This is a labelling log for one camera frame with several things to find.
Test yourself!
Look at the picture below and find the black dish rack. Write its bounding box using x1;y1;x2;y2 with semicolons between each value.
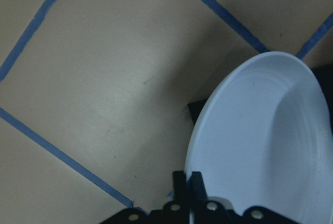
187;64;332;129

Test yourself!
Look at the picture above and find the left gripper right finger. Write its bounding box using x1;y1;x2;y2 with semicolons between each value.
189;171;208;208

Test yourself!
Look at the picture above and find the blue plate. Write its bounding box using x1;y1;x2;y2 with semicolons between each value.
185;52;332;223

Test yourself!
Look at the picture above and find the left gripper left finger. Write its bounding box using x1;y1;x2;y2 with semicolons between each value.
172;171;188;208

